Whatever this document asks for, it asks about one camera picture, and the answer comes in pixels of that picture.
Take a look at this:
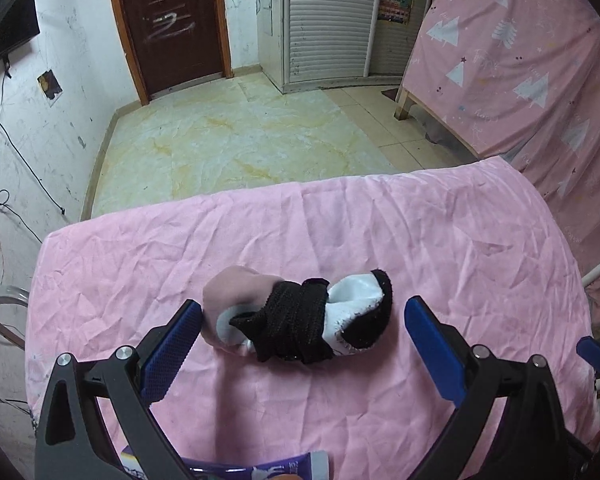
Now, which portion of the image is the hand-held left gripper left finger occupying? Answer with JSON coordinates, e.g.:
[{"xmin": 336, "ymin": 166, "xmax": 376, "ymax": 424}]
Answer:
[{"xmin": 34, "ymin": 299, "xmax": 204, "ymax": 480}]

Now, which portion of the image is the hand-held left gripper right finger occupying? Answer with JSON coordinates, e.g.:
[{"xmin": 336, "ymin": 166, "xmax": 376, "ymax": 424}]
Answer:
[{"xmin": 403, "ymin": 295, "xmax": 596, "ymax": 480}]

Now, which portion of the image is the pink sock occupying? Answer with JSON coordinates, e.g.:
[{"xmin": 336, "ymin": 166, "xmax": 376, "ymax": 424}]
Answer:
[{"xmin": 201, "ymin": 265, "xmax": 282, "ymax": 349}]

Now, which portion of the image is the black and white sock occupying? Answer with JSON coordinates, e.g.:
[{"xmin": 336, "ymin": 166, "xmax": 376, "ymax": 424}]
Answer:
[{"xmin": 227, "ymin": 269, "xmax": 395, "ymax": 365}]

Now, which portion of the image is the purple plastic packet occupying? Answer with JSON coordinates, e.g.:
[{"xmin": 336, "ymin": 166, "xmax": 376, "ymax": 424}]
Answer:
[{"xmin": 122, "ymin": 450, "xmax": 334, "ymax": 480}]

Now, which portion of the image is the pink tablecloth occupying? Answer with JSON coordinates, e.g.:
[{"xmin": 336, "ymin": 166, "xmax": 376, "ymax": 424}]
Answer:
[{"xmin": 24, "ymin": 156, "xmax": 600, "ymax": 480}]

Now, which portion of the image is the dark brown door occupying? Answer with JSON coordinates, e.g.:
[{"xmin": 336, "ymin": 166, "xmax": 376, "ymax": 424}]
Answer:
[{"xmin": 105, "ymin": 0, "xmax": 234, "ymax": 107}]

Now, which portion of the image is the grey shutter-door wardrobe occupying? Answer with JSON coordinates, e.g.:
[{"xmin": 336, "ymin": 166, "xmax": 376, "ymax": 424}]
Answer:
[{"xmin": 257, "ymin": 0, "xmax": 439, "ymax": 94}]

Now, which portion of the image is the black flat television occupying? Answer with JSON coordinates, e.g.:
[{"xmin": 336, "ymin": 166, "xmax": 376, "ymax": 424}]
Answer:
[{"xmin": 0, "ymin": 0, "xmax": 41, "ymax": 77}]

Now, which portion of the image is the bent metal tube frame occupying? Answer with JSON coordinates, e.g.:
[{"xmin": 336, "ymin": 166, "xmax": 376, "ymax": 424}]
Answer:
[{"xmin": 0, "ymin": 285, "xmax": 32, "ymax": 352}]

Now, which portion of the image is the wooden bed frame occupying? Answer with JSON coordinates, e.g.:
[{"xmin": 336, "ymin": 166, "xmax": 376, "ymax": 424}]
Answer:
[{"xmin": 393, "ymin": 85, "xmax": 482, "ymax": 161}]

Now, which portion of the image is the black wall cable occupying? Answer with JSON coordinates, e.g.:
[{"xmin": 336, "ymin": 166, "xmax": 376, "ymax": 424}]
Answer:
[{"xmin": 0, "ymin": 114, "xmax": 67, "ymax": 217}]

